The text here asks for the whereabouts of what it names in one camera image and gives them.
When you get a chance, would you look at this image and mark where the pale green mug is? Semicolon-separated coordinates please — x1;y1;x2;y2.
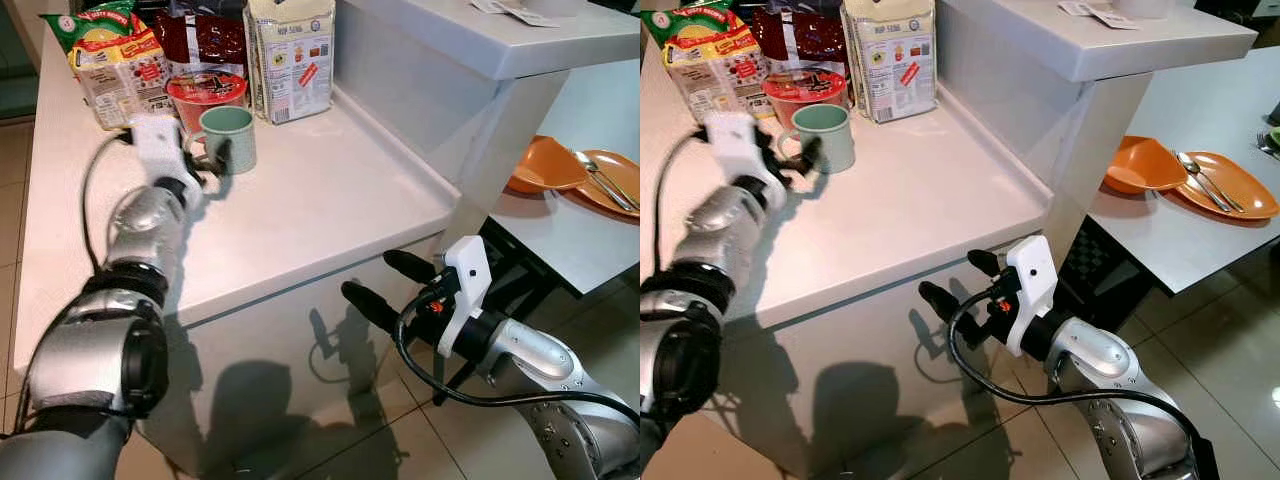
189;104;258;177
777;102;855;177

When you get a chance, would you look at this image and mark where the red instant noodle bowl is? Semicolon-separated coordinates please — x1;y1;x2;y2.
164;71;250;134
761;67;850;132

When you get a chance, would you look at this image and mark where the black lattice chair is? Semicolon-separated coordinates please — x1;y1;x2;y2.
470;224;581;303
1054;214;1153;333

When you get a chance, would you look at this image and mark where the white kitchen counter unit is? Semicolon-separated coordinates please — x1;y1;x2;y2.
12;0;641;479
640;0;1259;479

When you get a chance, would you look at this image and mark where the dark red foil bag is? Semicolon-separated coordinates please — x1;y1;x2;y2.
154;8;252;83
750;6;852;83

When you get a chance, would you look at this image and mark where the beige printed food package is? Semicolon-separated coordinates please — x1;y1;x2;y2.
840;0;939;125
246;0;337;125

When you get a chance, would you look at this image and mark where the yellow green food package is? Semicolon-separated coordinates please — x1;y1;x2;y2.
640;4;777;128
41;0;173;132

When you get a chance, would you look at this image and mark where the orange plate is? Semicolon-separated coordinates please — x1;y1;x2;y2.
571;149;641;220
1174;150;1280;222

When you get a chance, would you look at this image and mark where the metal table knife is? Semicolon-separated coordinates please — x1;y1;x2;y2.
590;165;640;214
1194;165;1247;214

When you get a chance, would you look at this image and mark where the white dining table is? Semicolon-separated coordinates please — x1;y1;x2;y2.
488;58;641;297
1086;44;1280;297

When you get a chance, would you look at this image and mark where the orange bowl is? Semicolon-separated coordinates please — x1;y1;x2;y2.
1104;134;1190;195
505;134;590;195

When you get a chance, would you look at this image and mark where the metal spoon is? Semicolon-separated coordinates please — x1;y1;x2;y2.
573;150;633;212
1176;151;1237;213

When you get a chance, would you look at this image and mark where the white paper card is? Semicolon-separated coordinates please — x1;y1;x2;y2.
1057;0;1142;30
469;0;561;29

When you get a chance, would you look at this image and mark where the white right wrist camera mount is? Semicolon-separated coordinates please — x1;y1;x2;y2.
436;234;494;360
1004;234;1060;358

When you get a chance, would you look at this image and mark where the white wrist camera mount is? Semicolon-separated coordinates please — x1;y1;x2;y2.
131;113;193;188
436;234;494;360
704;111;769;189
1004;234;1060;358

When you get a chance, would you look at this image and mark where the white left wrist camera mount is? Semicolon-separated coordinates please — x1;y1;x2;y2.
704;111;769;189
131;113;193;188

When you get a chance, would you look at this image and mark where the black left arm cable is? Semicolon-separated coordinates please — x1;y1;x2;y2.
650;128;713;277
78;128;137;277

